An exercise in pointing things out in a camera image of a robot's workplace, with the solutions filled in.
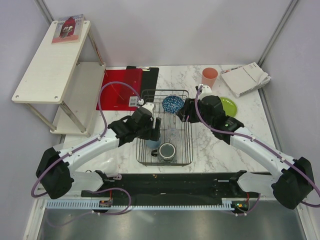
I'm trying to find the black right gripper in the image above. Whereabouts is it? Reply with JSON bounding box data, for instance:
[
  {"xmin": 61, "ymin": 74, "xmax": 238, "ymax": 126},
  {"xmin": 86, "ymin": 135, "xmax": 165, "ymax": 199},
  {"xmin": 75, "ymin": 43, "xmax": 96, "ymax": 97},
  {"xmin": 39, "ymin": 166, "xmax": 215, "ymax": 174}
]
[{"xmin": 175, "ymin": 98, "xmax": 214, "ymax": 128}]

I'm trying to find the clear glass tumbler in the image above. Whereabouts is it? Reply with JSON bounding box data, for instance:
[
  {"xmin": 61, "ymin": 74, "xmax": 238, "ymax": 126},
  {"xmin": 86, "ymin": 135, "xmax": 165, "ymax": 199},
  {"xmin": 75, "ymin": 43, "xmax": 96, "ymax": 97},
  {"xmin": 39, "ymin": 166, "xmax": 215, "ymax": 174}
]
[{"xmin": 165, "ymin": 127, "xmax": 181, "ymax": 146}]

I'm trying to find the light blue plastic cup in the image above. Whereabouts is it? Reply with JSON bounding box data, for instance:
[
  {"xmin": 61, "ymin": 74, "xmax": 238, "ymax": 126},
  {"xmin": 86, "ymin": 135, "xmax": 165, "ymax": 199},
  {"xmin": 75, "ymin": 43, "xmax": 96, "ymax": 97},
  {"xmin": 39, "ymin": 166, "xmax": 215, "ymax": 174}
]
[{"xmin": 146, "ymin": 139, "xmax": 162, "ymax": 149}]

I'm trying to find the black wire dish rack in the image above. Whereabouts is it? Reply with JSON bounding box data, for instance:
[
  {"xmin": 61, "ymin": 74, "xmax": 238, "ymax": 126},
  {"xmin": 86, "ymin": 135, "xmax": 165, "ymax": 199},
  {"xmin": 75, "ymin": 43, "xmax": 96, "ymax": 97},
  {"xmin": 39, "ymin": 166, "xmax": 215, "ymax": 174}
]
[{"xmin": 136, "ymin": 89, "xmax": 193, "ymax": 167}]

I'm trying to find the pink plastic cup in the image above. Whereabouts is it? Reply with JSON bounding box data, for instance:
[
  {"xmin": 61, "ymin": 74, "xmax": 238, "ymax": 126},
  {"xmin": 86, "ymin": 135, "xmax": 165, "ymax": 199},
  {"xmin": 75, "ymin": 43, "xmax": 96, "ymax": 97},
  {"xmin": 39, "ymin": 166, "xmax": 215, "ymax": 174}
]
[{"xmin": 201, "ymin": 67, "xmax": 219, "ymax": 88}]

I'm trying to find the lime green plastic plate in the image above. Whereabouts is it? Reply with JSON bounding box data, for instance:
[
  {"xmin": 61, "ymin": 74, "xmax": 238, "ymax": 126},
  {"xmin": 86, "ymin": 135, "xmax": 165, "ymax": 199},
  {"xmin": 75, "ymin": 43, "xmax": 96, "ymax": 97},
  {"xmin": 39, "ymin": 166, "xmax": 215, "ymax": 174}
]
[{"xmin": 220, "ymin": 97, "xmax": 238, "ymax": 117}]

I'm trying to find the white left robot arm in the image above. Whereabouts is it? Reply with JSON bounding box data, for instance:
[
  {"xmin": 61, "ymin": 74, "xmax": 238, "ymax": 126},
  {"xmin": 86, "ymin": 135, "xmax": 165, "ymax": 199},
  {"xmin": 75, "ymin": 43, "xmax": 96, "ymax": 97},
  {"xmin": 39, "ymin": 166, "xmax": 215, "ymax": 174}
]
[{"xmin": 35, "ymin": 102, "xmax": 160, "ymax": 200}]

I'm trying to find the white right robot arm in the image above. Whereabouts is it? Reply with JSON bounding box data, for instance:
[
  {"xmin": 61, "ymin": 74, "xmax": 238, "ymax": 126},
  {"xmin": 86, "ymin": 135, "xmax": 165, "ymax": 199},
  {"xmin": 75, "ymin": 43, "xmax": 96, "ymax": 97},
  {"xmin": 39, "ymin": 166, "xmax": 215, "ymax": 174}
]
[{"xmin": 177, "ymin": 95, "xmax": 316, "ymax": 210}]

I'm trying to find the blue patterned ceramic bowl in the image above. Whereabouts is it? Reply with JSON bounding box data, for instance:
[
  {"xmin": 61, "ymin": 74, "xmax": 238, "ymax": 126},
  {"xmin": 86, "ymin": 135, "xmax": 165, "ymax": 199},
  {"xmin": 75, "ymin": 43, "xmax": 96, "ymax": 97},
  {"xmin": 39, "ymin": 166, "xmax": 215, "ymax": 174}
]
[{"xmin": 162, "ymin": 95, "xmax": 185, "ymax": 114}]

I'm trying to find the dark green ceramic mug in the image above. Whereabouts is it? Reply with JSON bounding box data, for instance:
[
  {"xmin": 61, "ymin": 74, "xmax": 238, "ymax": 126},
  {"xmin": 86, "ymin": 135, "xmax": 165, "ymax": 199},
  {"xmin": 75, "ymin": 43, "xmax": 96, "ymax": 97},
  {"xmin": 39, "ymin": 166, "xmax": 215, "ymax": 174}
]
[{"xmin": 151, "ymin": 142, "xmax": 177, "ymax": 163}]

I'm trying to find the black clipboard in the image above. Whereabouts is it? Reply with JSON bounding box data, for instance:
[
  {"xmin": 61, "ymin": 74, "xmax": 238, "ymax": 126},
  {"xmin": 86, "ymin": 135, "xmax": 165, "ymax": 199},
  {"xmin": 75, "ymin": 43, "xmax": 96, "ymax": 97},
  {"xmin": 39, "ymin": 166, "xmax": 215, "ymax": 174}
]
[{"xmin": 126, "ymin": 65, "xmax": 159, "ymax": 103}]

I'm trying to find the white spiral notebook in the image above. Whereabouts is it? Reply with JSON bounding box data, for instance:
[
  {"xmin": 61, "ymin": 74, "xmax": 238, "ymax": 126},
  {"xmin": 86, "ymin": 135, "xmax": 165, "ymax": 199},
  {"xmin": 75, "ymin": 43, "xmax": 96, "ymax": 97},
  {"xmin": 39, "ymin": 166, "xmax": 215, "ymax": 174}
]
[{"xmin": 220, "ymin": 62, "xmax": 271, "ymax": 98}]

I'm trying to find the white two-tier shelf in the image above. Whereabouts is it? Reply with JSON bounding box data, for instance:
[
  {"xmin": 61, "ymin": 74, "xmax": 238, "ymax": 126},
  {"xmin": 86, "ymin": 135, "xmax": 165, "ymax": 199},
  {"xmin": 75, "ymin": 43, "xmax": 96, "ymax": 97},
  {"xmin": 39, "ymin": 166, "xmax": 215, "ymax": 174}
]
[{"xmin": 12, "ymin": 20, "xmax": 106, "ymax": 137}]

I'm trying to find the red illustrated book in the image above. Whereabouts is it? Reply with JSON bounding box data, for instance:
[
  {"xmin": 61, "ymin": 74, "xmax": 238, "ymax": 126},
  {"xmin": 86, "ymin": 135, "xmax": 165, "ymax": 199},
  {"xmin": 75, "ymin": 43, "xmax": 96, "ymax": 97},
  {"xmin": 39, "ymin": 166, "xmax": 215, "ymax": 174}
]
[{"xmin": 51, "ymin": 14, "xmax": 85, "ymax": 44}]

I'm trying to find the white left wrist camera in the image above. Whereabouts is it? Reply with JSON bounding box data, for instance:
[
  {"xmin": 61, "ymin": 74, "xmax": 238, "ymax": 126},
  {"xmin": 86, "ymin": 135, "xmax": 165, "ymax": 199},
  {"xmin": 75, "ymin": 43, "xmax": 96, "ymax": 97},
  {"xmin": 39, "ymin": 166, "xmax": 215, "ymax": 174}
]
[{"xmin": 138, "ymin": 99, "xmax": 156, "ymax": 114}]

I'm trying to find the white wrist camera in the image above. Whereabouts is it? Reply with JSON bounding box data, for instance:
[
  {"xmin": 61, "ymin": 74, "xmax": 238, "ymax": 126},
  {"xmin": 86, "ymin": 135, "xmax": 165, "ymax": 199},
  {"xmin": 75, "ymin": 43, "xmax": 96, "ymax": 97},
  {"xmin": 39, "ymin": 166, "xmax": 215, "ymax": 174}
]
[
  {"xmin": 195, "ymin": 83, "xmax": 213, "ymax": 96},
  {"xmin": 138, "ymin": 99, "xmax": 156, "ymax": 114}
]

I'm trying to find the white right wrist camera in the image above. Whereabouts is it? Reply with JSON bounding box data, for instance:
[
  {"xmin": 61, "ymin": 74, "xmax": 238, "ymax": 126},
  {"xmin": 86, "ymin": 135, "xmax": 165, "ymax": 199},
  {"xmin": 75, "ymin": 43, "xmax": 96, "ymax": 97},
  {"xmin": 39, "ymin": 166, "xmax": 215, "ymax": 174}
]
[{"xmin": 195, "ymin": 83, "xmax": 213, "ymax": 96}]

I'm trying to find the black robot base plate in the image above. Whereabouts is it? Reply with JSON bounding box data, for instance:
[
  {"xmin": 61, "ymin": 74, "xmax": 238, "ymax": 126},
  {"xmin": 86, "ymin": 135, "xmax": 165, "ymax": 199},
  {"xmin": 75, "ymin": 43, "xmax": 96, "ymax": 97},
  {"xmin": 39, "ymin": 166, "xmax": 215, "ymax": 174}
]
[{"xmin": 80, "ymin": 172, "xmax": 261, "ymax": 206}]

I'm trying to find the light blue cable duct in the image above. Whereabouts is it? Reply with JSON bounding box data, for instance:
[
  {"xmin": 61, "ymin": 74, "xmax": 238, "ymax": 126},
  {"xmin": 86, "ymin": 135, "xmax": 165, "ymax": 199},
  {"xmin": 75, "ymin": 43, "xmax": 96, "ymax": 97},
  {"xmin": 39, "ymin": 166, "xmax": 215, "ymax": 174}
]
[{"xmin": 46, "ymin": 197, "xmax": 238, "ymax": 211}]

